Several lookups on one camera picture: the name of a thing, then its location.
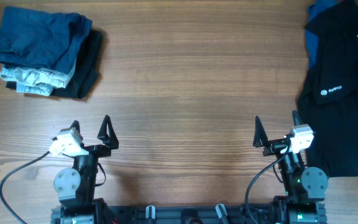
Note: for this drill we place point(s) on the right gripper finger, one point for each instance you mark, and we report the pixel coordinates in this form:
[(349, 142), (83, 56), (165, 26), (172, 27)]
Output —
[(260, 136), (296, 118)]

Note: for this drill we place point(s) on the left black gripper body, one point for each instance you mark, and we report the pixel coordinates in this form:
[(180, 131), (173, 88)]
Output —
[(100, 150)]

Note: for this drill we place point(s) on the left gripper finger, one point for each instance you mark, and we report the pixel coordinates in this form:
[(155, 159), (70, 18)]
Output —
[(107, 135), (75, 125)]

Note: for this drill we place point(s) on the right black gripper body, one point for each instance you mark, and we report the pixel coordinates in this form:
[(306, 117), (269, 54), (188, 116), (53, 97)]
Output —
[(274, 147)]

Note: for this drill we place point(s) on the black polo shirt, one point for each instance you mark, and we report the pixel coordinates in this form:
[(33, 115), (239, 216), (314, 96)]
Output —
[(328, 101)]

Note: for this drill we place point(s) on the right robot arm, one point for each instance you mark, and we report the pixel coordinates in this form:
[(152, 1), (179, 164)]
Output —
[(304, 185)]

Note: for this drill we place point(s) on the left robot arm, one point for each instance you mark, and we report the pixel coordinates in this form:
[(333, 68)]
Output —
[(75, 186)]

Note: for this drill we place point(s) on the folded black garment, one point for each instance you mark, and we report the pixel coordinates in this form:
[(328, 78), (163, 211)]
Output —
[(85, 72)]

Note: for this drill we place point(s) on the folded light grey garment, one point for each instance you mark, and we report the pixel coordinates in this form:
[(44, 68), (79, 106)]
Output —
[(40, 81)]

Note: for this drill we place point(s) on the folded navy blue garment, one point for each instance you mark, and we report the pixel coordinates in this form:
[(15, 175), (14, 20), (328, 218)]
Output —
[(38, 39)]

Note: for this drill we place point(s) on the blue shirt unfolded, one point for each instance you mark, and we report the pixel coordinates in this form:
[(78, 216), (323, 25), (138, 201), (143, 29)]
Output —
[(332, 56)]

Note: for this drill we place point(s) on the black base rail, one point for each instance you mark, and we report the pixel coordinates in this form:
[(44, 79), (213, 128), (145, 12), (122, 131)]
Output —
[(191, 214)]

